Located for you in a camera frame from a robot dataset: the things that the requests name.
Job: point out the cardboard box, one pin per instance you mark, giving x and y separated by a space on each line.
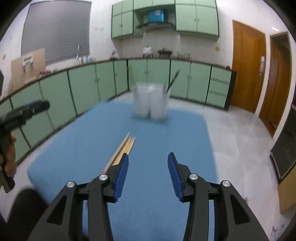
27 68

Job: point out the closed wooden door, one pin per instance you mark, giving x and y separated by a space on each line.
249 57

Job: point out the range hood with blue box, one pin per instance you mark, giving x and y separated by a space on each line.
155 19

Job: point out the dark chopstick in holder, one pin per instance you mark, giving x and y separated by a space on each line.
172 82

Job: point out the dark glass display cabinet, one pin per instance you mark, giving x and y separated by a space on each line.
283 152

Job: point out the black wok on stove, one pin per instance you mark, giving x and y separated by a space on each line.
164 53

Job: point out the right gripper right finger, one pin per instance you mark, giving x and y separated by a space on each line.
234 220

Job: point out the person's left hand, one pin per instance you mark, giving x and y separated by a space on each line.
8 145

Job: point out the green lower kitchen cabinets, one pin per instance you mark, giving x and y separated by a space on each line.
74 91

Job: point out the green upper kitchen cabinets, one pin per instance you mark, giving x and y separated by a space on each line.
192 17

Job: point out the grey window blind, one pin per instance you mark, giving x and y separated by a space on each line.
59 27

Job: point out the blue table mat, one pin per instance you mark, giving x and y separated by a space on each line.
148 208

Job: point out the white double utensil holder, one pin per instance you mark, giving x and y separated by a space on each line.
150 100

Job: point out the chrome sink faucet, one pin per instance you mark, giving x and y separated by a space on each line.
79 50

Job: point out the open wooden doorway frame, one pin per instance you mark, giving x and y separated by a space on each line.
279 80

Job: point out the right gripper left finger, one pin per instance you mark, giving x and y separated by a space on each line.
62 220

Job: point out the light wooden chopstick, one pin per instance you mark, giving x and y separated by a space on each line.
117 160
128 146
116 154

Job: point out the green kitchen cabinets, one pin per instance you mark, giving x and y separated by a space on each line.
74 91
192 17

